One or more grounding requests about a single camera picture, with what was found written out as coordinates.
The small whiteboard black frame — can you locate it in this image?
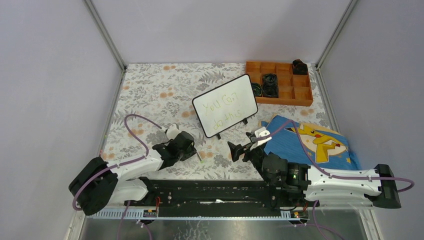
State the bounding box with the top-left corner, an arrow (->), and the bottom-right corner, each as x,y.
192,74 -> 259,138

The green capped marker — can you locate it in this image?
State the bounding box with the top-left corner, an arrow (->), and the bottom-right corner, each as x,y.
196,151 -> 204,163

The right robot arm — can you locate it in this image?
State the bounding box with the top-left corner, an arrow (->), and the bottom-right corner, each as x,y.
227,132 -> 401,209

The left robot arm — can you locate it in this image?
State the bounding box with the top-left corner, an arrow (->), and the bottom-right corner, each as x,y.
68,131 -> 197,216

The black item in tray left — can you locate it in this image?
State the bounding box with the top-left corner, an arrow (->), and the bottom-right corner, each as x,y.
251,82 -> 263,97

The black item in tray middle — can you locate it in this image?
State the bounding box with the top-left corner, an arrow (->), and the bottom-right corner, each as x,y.
262,73 -> 279,98

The floral table mat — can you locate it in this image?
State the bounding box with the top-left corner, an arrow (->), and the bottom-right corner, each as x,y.
101,63 -> 331,180

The orange compartment tray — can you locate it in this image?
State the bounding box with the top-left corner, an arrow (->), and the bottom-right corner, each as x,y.
245,61 -> 314,107

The blue pikachu cloth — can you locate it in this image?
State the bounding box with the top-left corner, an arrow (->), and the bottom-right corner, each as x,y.
264,122 -> 362,170

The black item in tray corner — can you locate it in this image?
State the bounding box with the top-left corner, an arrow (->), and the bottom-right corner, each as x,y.
292,59 -> 309,76

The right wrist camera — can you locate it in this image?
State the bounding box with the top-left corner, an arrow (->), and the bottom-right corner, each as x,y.
249,127 -> 272,150

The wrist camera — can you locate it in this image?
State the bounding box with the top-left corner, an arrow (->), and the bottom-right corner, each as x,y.
161,123 -> 181,140
249,127 -> 272,150

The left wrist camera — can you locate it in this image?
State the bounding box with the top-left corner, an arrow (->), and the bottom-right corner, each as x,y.
161,123 -> 181,140

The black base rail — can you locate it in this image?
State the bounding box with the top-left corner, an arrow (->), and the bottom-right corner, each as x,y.
129,177 -> 314,218

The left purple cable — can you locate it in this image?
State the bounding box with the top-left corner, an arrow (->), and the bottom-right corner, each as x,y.
72,114 -> 163,240

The purple cable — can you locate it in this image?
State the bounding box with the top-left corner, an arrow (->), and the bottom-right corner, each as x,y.
255,119 -> 416,240
72,114 -> 163,240

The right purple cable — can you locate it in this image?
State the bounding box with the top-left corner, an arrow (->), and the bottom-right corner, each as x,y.
255,119 -> 416,240

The right aluminium frame post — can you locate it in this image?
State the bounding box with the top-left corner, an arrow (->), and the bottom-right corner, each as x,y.
315,0 -> 360,70

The aluminium frame post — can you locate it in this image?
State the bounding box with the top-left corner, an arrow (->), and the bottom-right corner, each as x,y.
82,0 -> 127,72
315,0 -> 360,70

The left aluminium frame post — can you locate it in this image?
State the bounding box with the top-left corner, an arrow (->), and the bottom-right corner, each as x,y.
82,0 -> 127,72

